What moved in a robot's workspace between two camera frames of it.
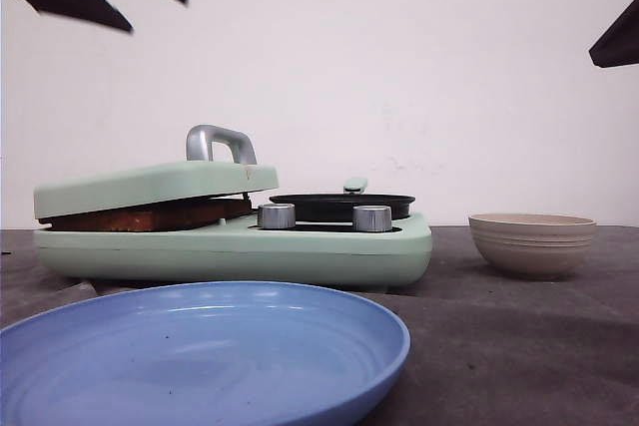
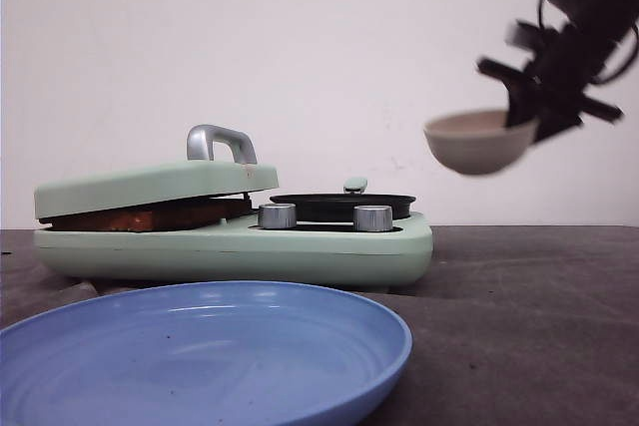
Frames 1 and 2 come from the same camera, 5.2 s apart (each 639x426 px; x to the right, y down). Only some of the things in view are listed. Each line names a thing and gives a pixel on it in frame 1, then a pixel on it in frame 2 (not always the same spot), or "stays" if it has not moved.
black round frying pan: (339, 207) stays
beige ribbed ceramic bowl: (532, 245) to (477, 141)
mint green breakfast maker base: (242, 256) stays
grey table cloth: (484, 348) stays
